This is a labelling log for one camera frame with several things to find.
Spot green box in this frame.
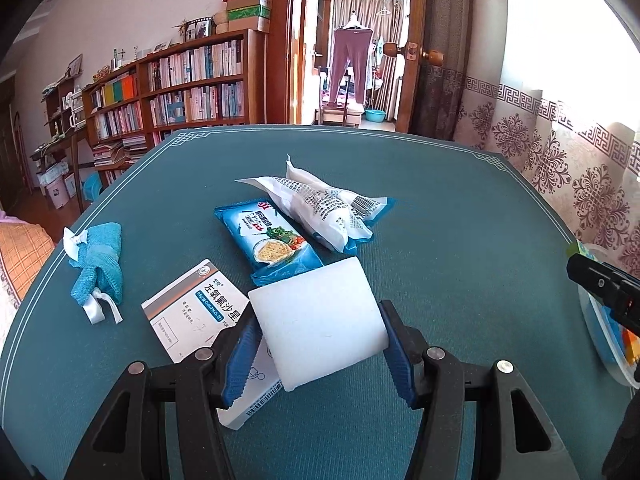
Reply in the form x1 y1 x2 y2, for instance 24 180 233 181
226 0 272 21

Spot brown patterned curtain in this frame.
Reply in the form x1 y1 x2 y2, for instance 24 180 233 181
415 0 473 148

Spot wooden stool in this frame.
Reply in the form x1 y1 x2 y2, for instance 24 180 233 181
320 102 362 128

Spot orange plaid bedding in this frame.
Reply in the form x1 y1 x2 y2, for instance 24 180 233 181
0 210 56 321

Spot hanging pink pants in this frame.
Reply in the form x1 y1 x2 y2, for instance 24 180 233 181
324 24 377 107

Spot wooden door with knobs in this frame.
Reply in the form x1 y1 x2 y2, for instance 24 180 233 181
377 0 446 133

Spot light blue cracker packet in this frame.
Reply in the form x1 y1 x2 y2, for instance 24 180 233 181
214 199 325 287

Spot low wooden bookshelf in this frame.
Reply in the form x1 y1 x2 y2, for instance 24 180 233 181
82 67 153 181

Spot white purple patterned curtain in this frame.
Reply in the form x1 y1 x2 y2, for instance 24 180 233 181
452 72 640 281

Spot light blue plastic stool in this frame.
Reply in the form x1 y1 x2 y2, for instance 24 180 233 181
80 172 103 201

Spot pink plastic bin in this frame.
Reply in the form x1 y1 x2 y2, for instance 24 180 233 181
37 172 71 210

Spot yellow orange toy block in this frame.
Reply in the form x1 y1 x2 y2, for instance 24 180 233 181
620 327 640 366

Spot wooden door frame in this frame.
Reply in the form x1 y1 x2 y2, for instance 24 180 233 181
270 0 313 126

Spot white medicine box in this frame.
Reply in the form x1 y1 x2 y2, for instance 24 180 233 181
141 259 286 431

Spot white sponge with black layer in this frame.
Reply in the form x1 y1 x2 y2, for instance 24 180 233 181
247 256 390 392

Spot teal cloth with white ribbon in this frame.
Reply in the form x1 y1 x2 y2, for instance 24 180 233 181
62 221 125 326

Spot wooden bookshelf with books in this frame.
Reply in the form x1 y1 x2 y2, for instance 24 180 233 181
92 40 246 171

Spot cardboard box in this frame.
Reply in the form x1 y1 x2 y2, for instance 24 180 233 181
228 17 272 34

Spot tall wooden bookshelf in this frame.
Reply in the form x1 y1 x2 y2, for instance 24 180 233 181
137 29 268 161

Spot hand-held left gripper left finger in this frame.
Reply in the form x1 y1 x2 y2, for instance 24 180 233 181
64 316 263 480

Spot wooden display rack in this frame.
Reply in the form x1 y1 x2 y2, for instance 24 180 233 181
30 75 91 211

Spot dark photo frame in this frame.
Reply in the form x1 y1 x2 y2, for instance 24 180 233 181
184 17 213 42

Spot clear plastic container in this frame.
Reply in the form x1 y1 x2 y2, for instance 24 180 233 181
567 240 640 388

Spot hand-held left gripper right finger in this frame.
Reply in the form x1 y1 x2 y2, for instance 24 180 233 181
378 300 581 480

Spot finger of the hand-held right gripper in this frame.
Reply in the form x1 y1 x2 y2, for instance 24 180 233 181
566 253 640 333

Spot white printed packet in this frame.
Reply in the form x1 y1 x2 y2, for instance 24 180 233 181
235 155 397 255

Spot beige curtain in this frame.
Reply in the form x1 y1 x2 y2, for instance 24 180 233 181
332 0 403 111

